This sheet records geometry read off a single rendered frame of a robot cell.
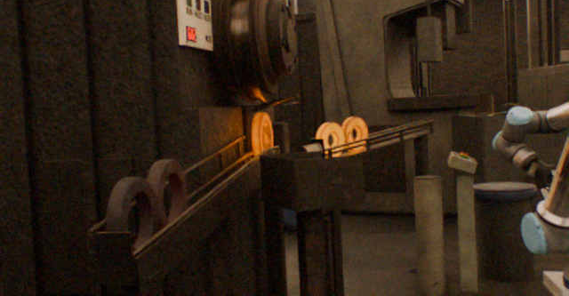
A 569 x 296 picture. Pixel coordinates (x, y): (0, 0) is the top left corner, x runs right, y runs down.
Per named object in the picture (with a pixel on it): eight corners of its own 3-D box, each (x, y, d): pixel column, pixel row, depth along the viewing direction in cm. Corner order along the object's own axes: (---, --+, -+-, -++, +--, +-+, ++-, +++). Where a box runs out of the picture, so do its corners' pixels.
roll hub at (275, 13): (268, 74, 230) (264, -9, 228) (286, 76, 257) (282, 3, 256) (284, 73, 229) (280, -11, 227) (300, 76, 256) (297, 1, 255)
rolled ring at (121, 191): (154, 168, 148) (140, 169, 149) (116, 188, 130) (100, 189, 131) (163, 249, 151) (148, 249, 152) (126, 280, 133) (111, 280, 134)
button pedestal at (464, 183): (451, 298, 291) (444, 156, 288) (449, 284, 314) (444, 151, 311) (489, 299, 288) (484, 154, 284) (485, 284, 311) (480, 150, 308)
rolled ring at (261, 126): (271, 111, 254) (263, 112, 255) (259, 113, 236) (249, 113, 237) (274, 160, 255) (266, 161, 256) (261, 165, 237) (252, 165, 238)
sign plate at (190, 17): (179, 45, 201) (175, -16, 200) (207, 51, 227) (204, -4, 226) (186, 44, 201) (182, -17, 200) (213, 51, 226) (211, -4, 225)
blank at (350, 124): (337, 119, 297) (343, 119, 294) (360, 115, 307) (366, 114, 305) (341, 154, 299) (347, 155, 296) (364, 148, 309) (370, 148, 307)
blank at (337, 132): (313, 125, 286) (318, 125, 284) (337, 120, 297) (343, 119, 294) (317, 161, 288) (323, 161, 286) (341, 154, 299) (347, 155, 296)
